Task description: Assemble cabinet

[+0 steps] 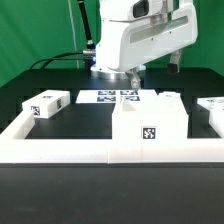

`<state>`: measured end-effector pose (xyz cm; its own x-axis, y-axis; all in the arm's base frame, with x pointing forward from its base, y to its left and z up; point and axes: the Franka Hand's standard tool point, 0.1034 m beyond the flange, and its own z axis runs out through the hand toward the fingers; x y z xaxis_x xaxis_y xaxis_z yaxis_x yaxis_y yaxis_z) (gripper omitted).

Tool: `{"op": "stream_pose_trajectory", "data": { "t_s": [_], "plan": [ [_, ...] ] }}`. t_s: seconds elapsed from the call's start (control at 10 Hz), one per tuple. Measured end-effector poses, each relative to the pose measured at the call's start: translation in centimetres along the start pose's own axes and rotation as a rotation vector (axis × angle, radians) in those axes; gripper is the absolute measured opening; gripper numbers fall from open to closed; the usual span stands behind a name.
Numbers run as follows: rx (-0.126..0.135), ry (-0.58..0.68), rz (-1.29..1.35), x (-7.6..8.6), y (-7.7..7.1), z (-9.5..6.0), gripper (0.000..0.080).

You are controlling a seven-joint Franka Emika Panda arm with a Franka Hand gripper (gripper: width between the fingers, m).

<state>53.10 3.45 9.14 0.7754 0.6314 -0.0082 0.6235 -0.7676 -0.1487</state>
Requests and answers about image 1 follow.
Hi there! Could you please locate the white cabinet body box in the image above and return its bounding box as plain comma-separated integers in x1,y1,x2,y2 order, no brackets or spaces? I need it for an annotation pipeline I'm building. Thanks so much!
112,91,188,141

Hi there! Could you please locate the white block with marker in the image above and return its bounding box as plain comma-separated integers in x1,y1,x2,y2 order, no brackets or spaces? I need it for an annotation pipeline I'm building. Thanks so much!
22,90,70,119

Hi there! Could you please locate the white U-shaped fence frame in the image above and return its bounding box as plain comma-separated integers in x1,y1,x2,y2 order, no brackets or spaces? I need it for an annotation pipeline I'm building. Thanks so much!
0,111,224,164

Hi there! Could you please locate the thin white cord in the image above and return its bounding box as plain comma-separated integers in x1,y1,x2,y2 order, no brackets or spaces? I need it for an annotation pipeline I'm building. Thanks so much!
67,0,80,70

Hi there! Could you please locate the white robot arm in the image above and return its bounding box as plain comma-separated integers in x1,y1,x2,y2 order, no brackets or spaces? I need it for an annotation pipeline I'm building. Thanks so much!
91,0,198,90

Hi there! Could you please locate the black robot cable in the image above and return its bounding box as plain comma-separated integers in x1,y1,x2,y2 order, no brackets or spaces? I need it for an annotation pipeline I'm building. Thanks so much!
29,0,98,70

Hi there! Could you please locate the white marker base sheet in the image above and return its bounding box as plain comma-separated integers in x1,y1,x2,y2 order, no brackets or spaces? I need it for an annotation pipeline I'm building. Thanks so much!
76,89,157,104

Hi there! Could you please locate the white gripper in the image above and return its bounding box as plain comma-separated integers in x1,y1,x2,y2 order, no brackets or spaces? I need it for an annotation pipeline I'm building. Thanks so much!
105,2,198,90

